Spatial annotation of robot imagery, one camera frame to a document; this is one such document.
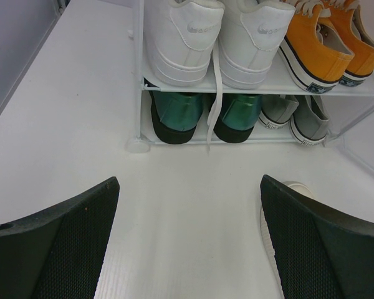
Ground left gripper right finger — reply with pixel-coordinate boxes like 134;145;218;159
260;175;374;298

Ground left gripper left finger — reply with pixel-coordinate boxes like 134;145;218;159
0;177;120;298

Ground beige sneaker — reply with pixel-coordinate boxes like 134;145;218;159
258;181;317;275

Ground grey canvas sneaker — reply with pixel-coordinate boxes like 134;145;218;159
259;95;299;130
289;95;330;146

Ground green loafer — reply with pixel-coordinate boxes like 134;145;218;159
150;91;204;145
214;93;262;144

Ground orange canvas sneaker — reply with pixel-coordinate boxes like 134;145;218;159
279;1;354;94
323;0;374;87

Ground white sneaker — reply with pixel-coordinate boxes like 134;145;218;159
143;0;225;87
206;1;295;144

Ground white plastic shoe cabinet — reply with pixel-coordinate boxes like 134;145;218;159
124;0;374;154

